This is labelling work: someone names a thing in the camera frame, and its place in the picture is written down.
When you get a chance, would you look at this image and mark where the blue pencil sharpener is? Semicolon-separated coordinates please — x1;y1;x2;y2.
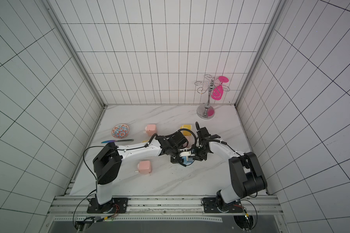
181;156;194;167

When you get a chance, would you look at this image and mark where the pink sharpener bottom row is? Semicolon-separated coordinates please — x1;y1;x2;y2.
136;160;152;175

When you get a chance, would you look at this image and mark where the pink sharpener row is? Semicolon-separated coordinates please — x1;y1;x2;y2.
145;124;157;136
136;160;152;175

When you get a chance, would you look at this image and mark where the pink sharpener top row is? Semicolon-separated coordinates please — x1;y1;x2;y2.
145;124;157;136

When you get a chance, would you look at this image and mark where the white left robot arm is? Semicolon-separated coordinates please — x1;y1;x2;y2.
93;129;197;205

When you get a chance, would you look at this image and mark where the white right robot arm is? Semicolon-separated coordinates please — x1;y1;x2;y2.
194;123;267;206

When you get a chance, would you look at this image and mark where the chrome glass rack stand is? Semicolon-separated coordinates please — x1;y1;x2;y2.
194;74;219;119

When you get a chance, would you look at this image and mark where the iridescent pen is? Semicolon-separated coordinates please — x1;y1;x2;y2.
101;139;134;144

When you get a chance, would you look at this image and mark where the pink plastic wine glass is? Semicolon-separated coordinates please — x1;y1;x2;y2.
212;76;230;101

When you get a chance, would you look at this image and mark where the patterned ceramic bowl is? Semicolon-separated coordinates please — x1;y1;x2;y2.
111;124;130;139

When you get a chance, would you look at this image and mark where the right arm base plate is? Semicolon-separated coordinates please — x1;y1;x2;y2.
201;197;243;214

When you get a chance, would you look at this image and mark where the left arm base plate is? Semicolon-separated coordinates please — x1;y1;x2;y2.
87;198;129;215

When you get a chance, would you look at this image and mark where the aluminium mounting rail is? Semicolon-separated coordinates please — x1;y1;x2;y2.
48;195;283;216

